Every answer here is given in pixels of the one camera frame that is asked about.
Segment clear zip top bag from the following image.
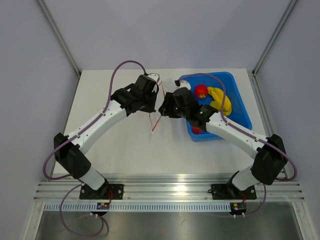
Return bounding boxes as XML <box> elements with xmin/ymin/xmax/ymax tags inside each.
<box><xmin>148</xmin><ymin>78</ymin><xmax>181</xmax><ymax>136</ymax></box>

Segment yellow banana bunch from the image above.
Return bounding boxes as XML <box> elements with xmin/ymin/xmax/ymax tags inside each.
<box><xmin>207</xmin><ymin>86</ymin><xmax>232</xmax><ymax>117</ymax></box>

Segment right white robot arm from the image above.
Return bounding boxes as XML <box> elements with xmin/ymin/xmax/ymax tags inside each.
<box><xmin>158</xmin><ymin>87</ymin><xmax>288</xmax><ymax>199</ymax></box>

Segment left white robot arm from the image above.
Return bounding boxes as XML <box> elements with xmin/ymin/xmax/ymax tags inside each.
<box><xmin>53</xmin><ymin>73</ymin><xmax>160</xmax><ymax>199</ymax></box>

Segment red apple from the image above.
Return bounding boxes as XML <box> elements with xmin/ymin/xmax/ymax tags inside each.
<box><xmin>194</xmin><ymin>84</ymin><xmax>208</xmax><ymax>99</ymax></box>

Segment blue plastic bin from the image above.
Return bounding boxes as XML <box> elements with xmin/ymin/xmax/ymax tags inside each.
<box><xmin>180</xmin><ymin>71</ymin><xmax>252</xmax><ymax>130</ymax></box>

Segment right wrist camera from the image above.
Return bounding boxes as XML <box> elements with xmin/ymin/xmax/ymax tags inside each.
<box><xmin>174</xmin><ymin>80</ymin><xmax>191</xmax><ymax>90</ymax></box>

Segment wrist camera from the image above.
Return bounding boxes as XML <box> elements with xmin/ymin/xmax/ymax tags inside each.
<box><xmin>147</xmin><ymin>72</ymin><xmax>160</xmax><ymax>83</ymax></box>
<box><xmin>174</xmin><ymin>80</ymin><xmax>191</xmax><ymax>90</ymax></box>

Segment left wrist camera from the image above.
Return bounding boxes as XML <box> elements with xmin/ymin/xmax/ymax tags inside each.
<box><xmin>147</xmin><ymin>72</ymin><xmax>160</xmax><ymax>83</ymax></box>

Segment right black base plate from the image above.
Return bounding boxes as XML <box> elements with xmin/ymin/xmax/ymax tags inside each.
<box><xmin>207</xmin><ymin>183</ymin><xmax>257</xmax><ymax>200</ymax></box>

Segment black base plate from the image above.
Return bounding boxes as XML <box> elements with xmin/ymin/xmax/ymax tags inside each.
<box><xmin>79</xmin><ymin>183</ymin><xmax>124</xmax><ymax>200</ymax></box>
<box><xmin>207</xmin><ymin>183</ymin><xmax>257</xmax><ymax>200</ymax></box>

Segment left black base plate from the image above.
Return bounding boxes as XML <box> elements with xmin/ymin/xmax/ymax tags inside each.
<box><xmin>79</xmin><ymin>183</ymin><xmax>124</xmax><ymax>200</ymax></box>

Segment left frame post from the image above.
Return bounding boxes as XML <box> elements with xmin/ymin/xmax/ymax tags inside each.
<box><xmin>35</xmin><ymin>0</ymin><xmax>82</xmax><ymax>79</ymax></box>

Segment frame post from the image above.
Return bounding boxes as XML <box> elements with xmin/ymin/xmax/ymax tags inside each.
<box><xmin>35</xmin><ymin>0</ymin><xmax>82</xmax><ymax>79</ymax></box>
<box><xmin>251</xmin><ymin>0</ymin><xmax>300</xmax><ymax>77</ymax></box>

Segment aluminium rail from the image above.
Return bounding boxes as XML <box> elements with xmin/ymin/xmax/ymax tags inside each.
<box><xmin>33</xmin><ymin>174</ymin><xmax>305</xmax><ymax>202</ymax></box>

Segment white slotted cable duct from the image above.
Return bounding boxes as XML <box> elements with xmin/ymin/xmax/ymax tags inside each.
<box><xmin>44</xmin><ymin>201</ymin><xmax>231</xmax><ymax>213</ymax></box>

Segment right frame post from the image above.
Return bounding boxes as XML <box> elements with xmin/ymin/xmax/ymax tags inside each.
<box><xmin>251</xmin><ymin>0</ymin><xmax>300</xmax><ymax>77</ymax></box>

